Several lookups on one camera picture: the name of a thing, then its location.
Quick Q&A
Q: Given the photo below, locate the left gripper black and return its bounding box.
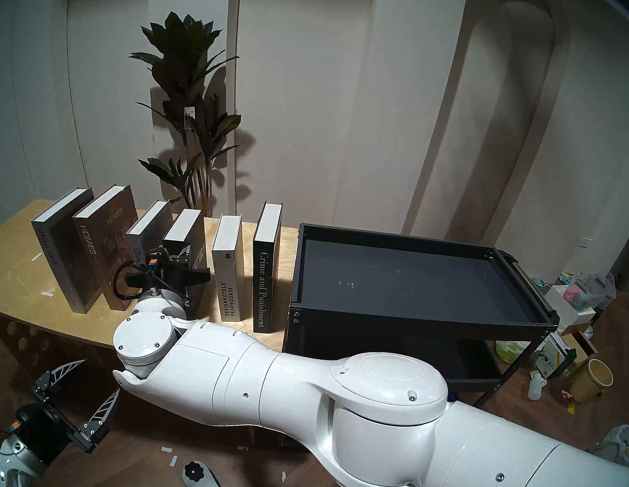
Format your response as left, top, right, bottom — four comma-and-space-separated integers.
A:
8, 351, 125, 474

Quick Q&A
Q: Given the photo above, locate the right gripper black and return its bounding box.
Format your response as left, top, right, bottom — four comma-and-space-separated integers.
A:
124, 240, 214, 305

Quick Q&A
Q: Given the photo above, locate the black Century book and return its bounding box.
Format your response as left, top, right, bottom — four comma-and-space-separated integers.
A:
153, 205, 216, 320

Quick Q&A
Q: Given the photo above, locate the wooden display table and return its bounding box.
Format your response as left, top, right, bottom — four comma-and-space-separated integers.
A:
0, 187, 302, 373

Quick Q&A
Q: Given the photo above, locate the black metal shelf cart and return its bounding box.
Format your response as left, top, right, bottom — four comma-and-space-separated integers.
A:
277, 219, 569, 418

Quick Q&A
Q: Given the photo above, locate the grey Discontent book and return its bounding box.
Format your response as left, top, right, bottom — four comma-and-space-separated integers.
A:
121, 195, 177, 272

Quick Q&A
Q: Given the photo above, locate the white Designhotels Yearbook book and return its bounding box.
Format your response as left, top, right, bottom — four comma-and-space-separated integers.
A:
202, 212, 255, 324

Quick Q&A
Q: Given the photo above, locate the brown Homes book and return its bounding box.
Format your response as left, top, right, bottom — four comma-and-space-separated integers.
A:
60, 178, 154, 313

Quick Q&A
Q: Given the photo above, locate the black Crime and Punishment book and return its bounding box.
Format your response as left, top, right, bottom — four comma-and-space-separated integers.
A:
241, 200, 290, 335

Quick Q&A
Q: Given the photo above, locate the grey Special Issue book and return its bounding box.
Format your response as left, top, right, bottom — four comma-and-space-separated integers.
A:
20, 181, 116, 316

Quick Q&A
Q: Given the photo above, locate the tall green potted plant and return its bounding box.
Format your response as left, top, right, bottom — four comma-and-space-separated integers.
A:
109, 6, 259, 220

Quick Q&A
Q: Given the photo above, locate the green plastic bag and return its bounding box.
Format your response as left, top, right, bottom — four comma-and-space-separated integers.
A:
493, 337, 537, 367

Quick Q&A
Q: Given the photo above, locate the small white bottle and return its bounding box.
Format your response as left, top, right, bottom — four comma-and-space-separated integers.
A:
526, 372, 548, 402

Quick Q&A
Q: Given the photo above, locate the green and white carton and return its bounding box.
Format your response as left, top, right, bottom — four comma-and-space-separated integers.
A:
534, 330, 580, 381

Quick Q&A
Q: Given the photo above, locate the white cardboard box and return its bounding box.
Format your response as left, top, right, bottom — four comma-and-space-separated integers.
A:
542, 283, 599, 329

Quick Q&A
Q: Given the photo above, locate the brown cardboard box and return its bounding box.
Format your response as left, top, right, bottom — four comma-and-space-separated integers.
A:
557, 327, 599, 367

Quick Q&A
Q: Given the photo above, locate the yellow bucket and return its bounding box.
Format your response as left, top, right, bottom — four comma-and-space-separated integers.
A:
567, 356, 616, 408

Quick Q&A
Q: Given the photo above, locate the white bagged trash bin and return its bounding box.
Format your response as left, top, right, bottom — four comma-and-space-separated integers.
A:
600, 422, 629, 468

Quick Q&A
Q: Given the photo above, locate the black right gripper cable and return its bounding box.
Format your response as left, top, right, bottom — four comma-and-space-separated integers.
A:
111, 258, 172, 307

